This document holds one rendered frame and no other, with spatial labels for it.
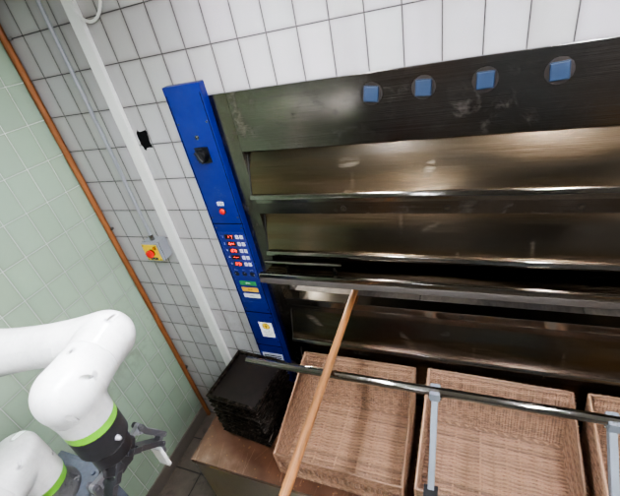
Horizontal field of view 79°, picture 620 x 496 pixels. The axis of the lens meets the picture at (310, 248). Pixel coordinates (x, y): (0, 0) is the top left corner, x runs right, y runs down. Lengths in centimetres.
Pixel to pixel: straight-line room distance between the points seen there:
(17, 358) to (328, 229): 102
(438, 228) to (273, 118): 69
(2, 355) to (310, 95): 103
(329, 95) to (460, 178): 48
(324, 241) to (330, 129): 45
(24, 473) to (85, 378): 64
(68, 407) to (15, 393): 128
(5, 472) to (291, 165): 120
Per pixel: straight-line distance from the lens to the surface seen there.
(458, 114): 122
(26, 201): 194
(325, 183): 136
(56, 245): 201
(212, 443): 216
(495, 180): 128
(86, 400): 76
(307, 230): 151
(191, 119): 149
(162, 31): 150
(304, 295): 176
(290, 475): 124
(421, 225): 139
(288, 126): 134
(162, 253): 192
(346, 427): 200
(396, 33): 119
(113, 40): 164
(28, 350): 94
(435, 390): 138
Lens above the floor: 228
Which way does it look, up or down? 32 degrees down
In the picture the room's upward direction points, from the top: 12 degrees counter-clockwise
